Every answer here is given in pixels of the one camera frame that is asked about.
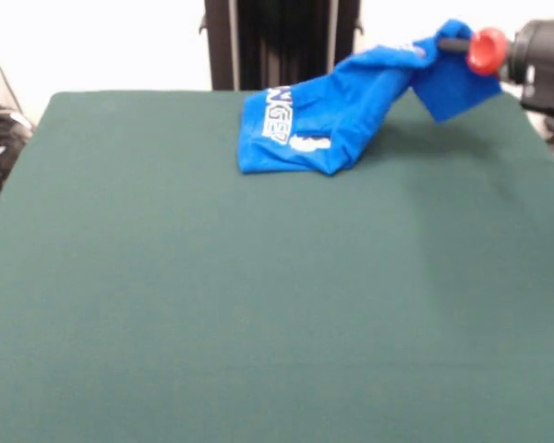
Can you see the blue shirt with white print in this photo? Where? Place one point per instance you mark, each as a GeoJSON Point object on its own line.
{"type": "Point", "coordinates": [314, 115]}

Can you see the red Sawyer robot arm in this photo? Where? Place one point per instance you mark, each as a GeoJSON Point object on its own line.
{"type": "Point", "coordinates": [540, 60]}

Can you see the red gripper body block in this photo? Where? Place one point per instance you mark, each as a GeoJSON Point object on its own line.
{"type": "Point", "coordinates": [487, 51]}

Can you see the black stand with dark panel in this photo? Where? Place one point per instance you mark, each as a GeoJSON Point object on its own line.
{"type": "Point", "coordinates": [281, 46]}

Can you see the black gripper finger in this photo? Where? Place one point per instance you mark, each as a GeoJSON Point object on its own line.
{"type": "Point", "coordinates": [454, 45]}

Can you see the dark green table cloth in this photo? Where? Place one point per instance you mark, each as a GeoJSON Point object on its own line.
{"type": "Point", "coordinates": [212, 300]}

